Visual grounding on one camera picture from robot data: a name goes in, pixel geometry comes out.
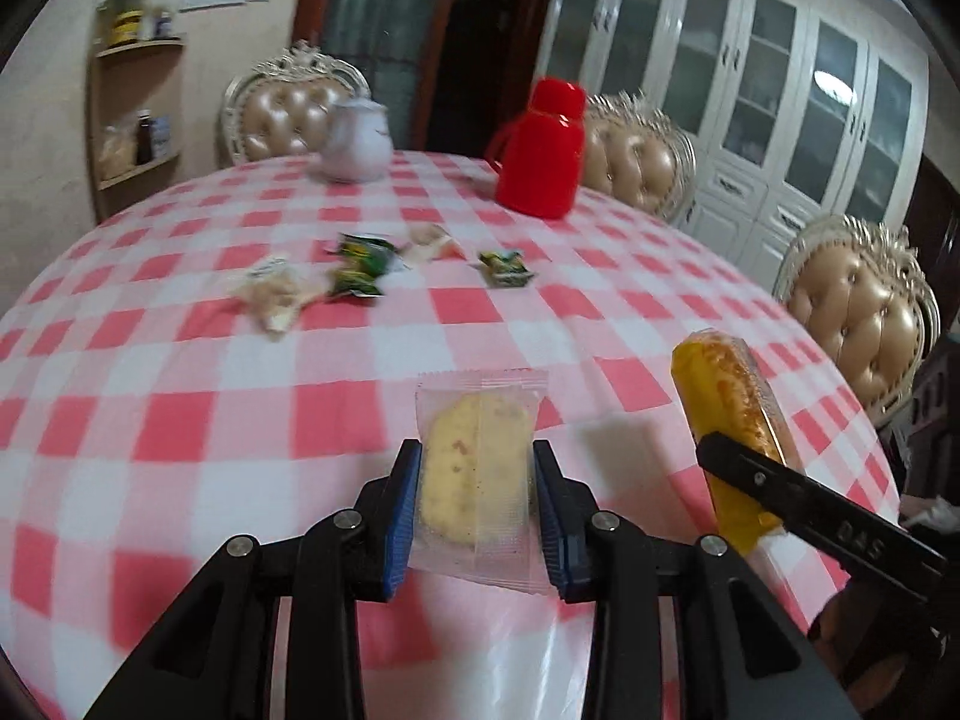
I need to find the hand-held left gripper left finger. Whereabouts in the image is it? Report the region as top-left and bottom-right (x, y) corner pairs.
(82, 439), (425, 720)

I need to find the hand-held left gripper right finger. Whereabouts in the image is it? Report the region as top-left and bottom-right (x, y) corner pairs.
(531, 439), (860, 720)

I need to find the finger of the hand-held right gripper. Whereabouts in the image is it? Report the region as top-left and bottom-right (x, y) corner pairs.
(696, 431), (947, 602)

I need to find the clear cookie packet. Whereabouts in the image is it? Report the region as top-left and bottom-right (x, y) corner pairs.
(407, 369), (550, 595)

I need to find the yellow cake packet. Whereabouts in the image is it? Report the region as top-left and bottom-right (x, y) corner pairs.
(671, 328), (807, 552)

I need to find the beige tufted ornate chair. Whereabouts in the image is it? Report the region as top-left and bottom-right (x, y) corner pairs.
(581, 90), (698, 226)
(221, 41), (372, 168)
(772, 214), (942, 428)

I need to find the red checkered tablecloth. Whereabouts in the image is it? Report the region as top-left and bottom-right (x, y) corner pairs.
(0, 150), (901, 720)

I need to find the green candy packet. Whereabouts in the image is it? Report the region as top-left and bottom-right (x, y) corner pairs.
(326, 268), (383, 302)
(339, 232), (398, 272)
(478, 250), (535, 287)

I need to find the clear pastry packet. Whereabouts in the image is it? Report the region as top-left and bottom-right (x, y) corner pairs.
(405, 223), (467, 265)
(231, 255), (325, 336)

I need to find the red thermos jug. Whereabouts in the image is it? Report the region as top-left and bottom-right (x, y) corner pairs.
(486, 77), (587, 220)

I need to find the white teapot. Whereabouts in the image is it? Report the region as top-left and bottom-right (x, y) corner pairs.
(321, 96), (395, 183)

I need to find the white glass-door cabinet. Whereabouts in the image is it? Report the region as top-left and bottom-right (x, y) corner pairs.
(536, 0), (931, 278)

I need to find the clear bag of grain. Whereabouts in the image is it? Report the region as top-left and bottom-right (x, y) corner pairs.
(100, 126), (140, 182)

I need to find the dark wooden door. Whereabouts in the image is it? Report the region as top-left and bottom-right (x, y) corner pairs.
(289, 0), (563, 158)

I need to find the wooden wall shelf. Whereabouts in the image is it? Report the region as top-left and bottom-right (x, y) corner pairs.
(86, 36), (187, 222)

